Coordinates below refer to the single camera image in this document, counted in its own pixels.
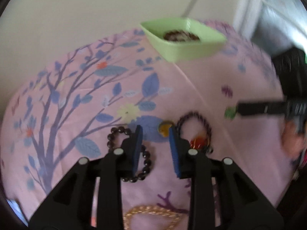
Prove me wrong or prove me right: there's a green jewelry piece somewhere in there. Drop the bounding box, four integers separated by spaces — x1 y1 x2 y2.
224 106 237 120

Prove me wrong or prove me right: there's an amber gold pendant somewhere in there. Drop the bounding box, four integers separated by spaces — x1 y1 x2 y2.
158 121 174 138

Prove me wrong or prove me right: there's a right hand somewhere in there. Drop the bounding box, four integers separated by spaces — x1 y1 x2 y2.
281 121 306 160

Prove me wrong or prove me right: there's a red gold charm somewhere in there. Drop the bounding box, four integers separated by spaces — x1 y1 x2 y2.
190 136 208 150

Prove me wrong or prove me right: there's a light green plastic tray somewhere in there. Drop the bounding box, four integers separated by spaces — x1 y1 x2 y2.
140 18 227 62

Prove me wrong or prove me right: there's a pink floral bed sheet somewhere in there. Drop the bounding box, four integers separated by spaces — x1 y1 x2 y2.
1 21 294 229

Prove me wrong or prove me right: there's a purple bead bracelet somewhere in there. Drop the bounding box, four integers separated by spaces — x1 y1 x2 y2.
176 111 214 154

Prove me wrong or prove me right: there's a white window frame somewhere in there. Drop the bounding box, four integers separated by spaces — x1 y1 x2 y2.
234 0 272 39

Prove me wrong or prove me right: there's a gold bead bracelet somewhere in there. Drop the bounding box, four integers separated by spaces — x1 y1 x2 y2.
122 205 183 230

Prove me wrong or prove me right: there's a dark brown bead bracelet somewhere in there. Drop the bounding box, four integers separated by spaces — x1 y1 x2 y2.
106 127 153 183

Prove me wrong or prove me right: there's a brown bead bracelet in tray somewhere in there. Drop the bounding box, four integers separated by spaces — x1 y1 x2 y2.
163 29 201 42

